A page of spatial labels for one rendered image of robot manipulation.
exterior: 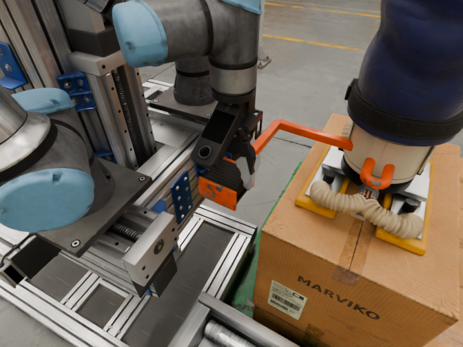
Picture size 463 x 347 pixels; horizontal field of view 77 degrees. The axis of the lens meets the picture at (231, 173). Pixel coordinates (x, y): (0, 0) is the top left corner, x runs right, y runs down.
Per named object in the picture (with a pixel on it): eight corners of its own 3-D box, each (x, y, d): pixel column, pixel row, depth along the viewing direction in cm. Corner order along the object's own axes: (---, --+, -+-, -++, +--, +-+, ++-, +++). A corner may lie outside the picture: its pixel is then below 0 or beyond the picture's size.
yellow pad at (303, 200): (333, 220, 68) (339, 206, 65) (293, 204, 72) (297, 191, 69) (364, 146, 90) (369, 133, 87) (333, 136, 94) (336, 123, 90)
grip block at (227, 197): (234, 211, 57) (235, 194, 53) (198, 195, 60) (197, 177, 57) (254, 186, 62) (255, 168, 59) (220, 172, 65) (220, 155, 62)
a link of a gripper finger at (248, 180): (271, 177, 60) (259, 138, 56) (258, 195, 57) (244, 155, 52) (258, 175, 62) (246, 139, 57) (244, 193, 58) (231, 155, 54)
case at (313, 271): (382, 376, 79) (460, 321, 52) (252, 303, 94) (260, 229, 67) (407, 224, 117) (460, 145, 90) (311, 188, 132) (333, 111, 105)
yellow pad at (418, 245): (422, 257, 61) (434, 244, 58) (373, 237, 65) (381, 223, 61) (433, 166, 83) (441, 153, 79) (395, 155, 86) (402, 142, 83)
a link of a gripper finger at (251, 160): (262, 171, 54) (249, 130, 50) (258, 175, 53) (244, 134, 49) (240, 169, 57) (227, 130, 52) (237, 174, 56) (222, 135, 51)
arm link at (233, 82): (243, 74, 40) (196, 62, 43) (242, 103, 44) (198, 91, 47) (266, 56, 45) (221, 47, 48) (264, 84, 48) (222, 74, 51)
